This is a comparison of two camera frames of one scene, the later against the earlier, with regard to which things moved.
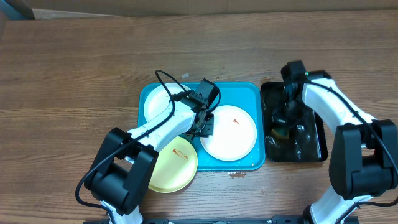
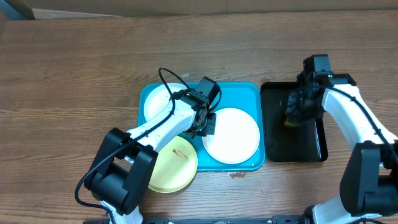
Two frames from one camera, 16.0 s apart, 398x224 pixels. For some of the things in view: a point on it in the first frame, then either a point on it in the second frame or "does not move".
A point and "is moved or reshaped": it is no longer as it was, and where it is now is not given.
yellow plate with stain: (176, 165) does not move
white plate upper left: (157, 98) does not move
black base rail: (276, 219) does not move
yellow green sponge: (280, 134) is moved or reshaped
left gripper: (209, 129) does not move
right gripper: (283, 116) to (296, 109)
